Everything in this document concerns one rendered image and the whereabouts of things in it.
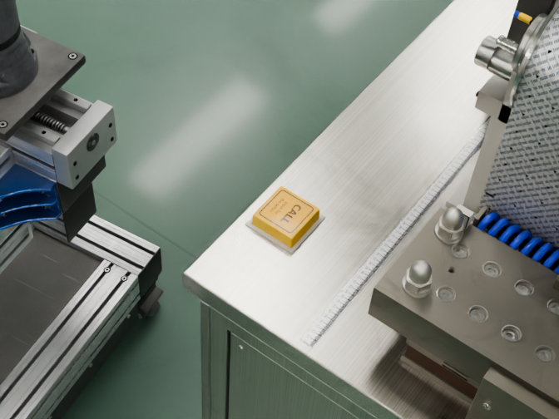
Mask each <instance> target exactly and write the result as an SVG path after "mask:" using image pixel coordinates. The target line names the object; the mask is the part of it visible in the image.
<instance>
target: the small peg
mask: <svg viewBox="0 0 559 419"><path fill-rule="evenodd" d="M518 45H519V43H517V42H515V41H513V40H511V39H510V38H508V37H505V36H503V35H500V36H499V37H498V38H497V40H496V46H497V47H501V48H502V49H503V50H507V51H508V52H511V53H512V54H515V52H516V50H517V47H518Z"/></svg>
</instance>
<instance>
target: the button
mask: <svg viewBox="0 0 559 419"><path fill-rule="evenodd" d="M319 211H320V209H319V208H318V207H316V206H315V205H312V204H311V203H310V202H308V201H307V200H304V199H303V198H301V197H299V196H298V195H296V194H295V193H293V192H291V191H290V190H287V189H286V188H285V187H283V186H280V187H279V188H278V189H277V190H276V191H275V192H274V193H273V194H272V195H271V196H270V197H269V198H268V199H267V200H266V201H265V202H264V203H263V204H262V205H261V206H260V207H259V208H258V209H257V210H256V211H255V213H254V214H253V220H252V224H253V225H254V226H256V227H257V228H259V229H261V230H263V231H264V232H266V233H267V234H269V235H270V236H272V237H274V238H275V239H277V240H278V241H280V242H281V243H283V244H285V245H287V246H288V247H290V248H292V247H293V246H294V245H295V244H296V243H297V242H298V240H299V239H300V238H301V237H302V236H303V235H304V234H305V233H306V232H307V231H308V229H309V228H310V227H311V226H312V225H313V224H314V223H315V222H316V221H317V220H318V218H319Z"/></svg>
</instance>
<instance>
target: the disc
mask: <svg viewBox="0 0 559 419"><path fill-rule="evenodd" d="M558 13H559V2H558V3H557V5H556V6H555V7H554V8H553V9H552V11H551V12H550V14H549V15H548V17H547V19H546V20H545V22H544V23H543V24H542V26H541V28H540V29H539V31H538V33H537V34H536V36H535V38H534V39H533V41H532V44H531V46H530V47H529V49H528V50H527V53H526V55H525V57H524V59H523V61H522V64H521V65H520V68H519V70H518V72H517V75H516V78H515V80H514V82H513V85H512V90H511V94H510V106H511V107H513V104H514V101H515V99H516V96H517V92H518V89H519V86H520V84H521V81H522V78H523V75H524V73H525V70H526V69H527V65H528V63H529V61H530V60H531V58H532V55H533V53H534V51H535V50H536V48H537V45H538V44H539V42H540V41H541V39H542V37H543V35H544V34H545V32H546V30H547V29H548V28H549V26H550V25H551V23H552V21H553V20H554V18H555V17H556V16H557V14H558Z"/></svg>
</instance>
